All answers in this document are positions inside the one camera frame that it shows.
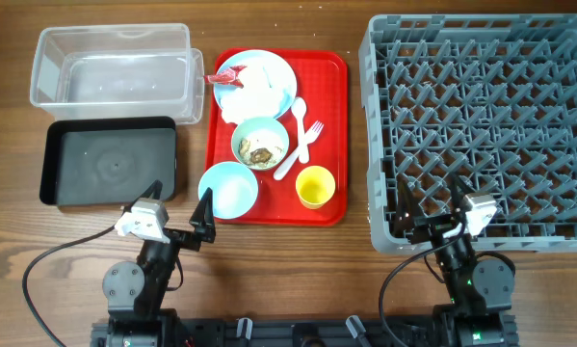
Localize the leftover rice and food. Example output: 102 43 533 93
238 129 285 170

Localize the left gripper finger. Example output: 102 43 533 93
189 187 216 243
134 180 163 207

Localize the white napkin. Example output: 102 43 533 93
220 65 284 124

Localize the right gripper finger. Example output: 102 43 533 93
449 173 471 212
394 179 423 237

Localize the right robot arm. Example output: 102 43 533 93
389 174 518 346

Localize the white plastic fork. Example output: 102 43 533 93
273 121 324 181

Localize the red serving tray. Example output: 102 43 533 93
230 49 349 227

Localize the black waste tray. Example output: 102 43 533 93
39 117 177 207

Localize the light blue plate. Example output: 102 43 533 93
213 49 298 119

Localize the yellow plastic cup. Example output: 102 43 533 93
296 166 336 209

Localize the clear plastic waste bin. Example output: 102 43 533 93
29 23 205 124

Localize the grey dishwasher rack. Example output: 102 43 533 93
358 13 577 254

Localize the light blue bowl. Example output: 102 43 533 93
198 161 259 220

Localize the white plastic spoon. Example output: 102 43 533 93
291 97 309 164

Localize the green bowl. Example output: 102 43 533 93
231 118 290 171

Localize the red snack wrapper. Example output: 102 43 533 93
204 65 246 88

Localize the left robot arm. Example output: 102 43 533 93
91 180 216 347

